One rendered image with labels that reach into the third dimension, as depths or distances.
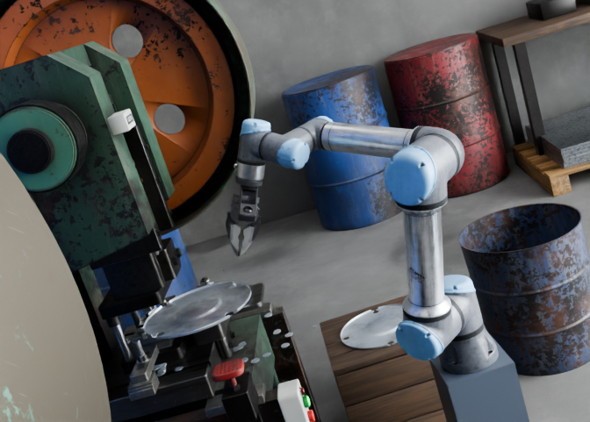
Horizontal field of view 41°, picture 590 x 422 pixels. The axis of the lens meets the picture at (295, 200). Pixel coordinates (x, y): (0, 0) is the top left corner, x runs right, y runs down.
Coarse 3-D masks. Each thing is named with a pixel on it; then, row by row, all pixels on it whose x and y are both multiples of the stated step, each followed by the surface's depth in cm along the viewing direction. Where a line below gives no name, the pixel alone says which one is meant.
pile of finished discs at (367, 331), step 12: (372, 312) 271; (384, 312) 268; (396, 312) 266; (348, 324) 268; (360, 324) 266; (372, 324) 261; (384, 324) 259; (396, 324) 256; (348, 336) 260; (360, 336) 257; (372, 336) 254; (384, 336) 252; (360, 348) 248; (372, 348) 246
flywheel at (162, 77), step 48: (48, 0) 213; (96, 0) 217; (144, 0) 213; (0, 48) 217; (48, 48) 220; (144, 48) 220; (192, 48) 220; (144, 96) 224; (192, 96) 224; (192, 144) 228; (192, 192) 228
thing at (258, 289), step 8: (256, 288) 204; (256, 296) 199; (248, 304) 195; (256, 304) 194; (232, 312) 195; (240, 312) 195; (224, 320) 204; (208, 328) 198; (216, 328) 198; (224, 328) 201; (200, 336) 199; (208, 336) 199; (216, 336) 199; (224, 336) 199; (232, 336) 207; (200, 344) 199; (216, 344) 200; (224, 344) 199; (232, 344) 201; (224, 352) 200; (232, 352) 202
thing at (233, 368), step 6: (234, 360) 172; (240, 360) 172; (216, 366) 172; (222, 366) 171; (228, 366) 170; (234, 366) 170; (240, 366) 169; (216, 372) 169; (222, 372) 168; (228, 372) 168; (234, 372) 167; (240, 372) 168; (216, 378) 168; (222, 378) 168; (228, 378) 168; (234, 378) 171; (234, 384) 171
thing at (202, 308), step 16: (208, 288) 215; (224, 288) 211; (240, 288) 208; (176, 304) 210; (192, 304) 205; (208, 304) 201; (224, 304) 200; (240, 304) 196; (160, 320) 203; (176, 320) 199; (192, 320) 196; (208, 320) 193; (160, 336) 191; (176, 336) 189
